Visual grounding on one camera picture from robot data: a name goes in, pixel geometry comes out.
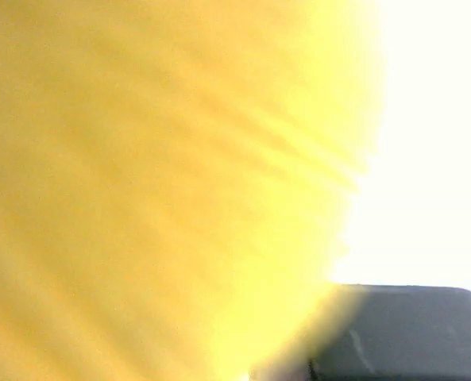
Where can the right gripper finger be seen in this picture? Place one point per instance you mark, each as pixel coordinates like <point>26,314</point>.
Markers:
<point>399,333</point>

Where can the cream yellow pillow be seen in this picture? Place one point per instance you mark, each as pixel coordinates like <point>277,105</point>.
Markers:
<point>175,182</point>

